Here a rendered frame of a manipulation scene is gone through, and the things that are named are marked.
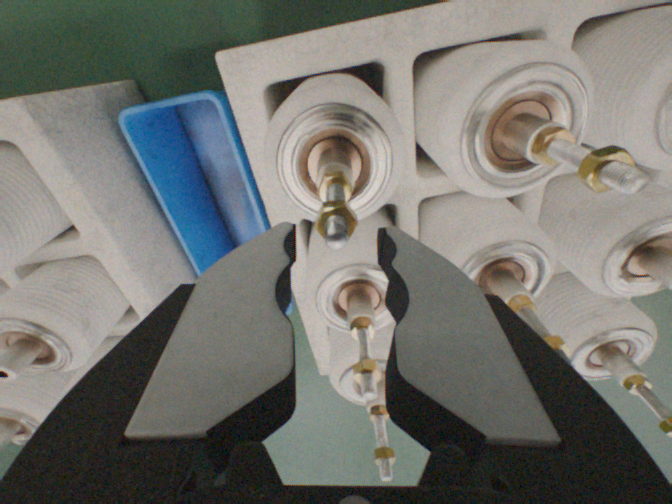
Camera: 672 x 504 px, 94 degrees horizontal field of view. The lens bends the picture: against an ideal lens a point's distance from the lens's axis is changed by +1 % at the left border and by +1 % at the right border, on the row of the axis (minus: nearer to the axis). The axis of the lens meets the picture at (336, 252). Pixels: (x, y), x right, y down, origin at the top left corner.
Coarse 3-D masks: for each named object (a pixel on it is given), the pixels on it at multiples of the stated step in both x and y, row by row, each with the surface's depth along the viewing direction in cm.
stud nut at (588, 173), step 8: (592, 152) 13; (600, 152) 13; (608, 152) 13; (616, 152) 13; (624, 152) 13; (584, 160) 14; (592, 160) 13; (600, 160) 13; (608, 160) 13; (616, 160) 13; (624, 160) 13; (632, 160) 13; (584, 168) 13; (592, 168) 13; (600, 168) 13; (584, 176) 13; (592, 176) 13; (584, 184) 14; (592, 184) 13; (600, 184) 13; (600, 192) 14
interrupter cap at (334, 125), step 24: (312, 120) 19; (336, 120) 19; (360, 120) 19; (288, 144) 19; (312, 144) 20; (336, 144) 20; (360, 144) 20; (384, 144) 19; (288, 168) 20; (312, 168) 21; (360, 168) 21; (384, 168) 20; (288, 192) 21; (312, 192) 21; (360, 192) 21
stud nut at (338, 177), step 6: (324, 174) 17; (330, 174) 17; (336, 174) 17; (342, 174) 16; (324, 180) 16; (330, 180) 16; (336, 180) 16; (342, 180) 16; (348, 180) 17; (318, 186) 17; (324, 186) 17; (342, 186) 17; (348, 186) 17; (318, 192) 17; (324, 192) 17; (348, 192) 17; (324, 198) 17; (348, 198) 17
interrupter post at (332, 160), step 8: (328, 152) 19; (336, 152) 19; (344, 152) 20; (320, 160) 19; (328, 160) 18; (336, 160) 18; (344, 160) 18; (320, 168) 18; (328, 168) 18; (336, 168) 18; (344, 168) 18; (320, 176) 18; (352, 176) 18; (352, 184) 18
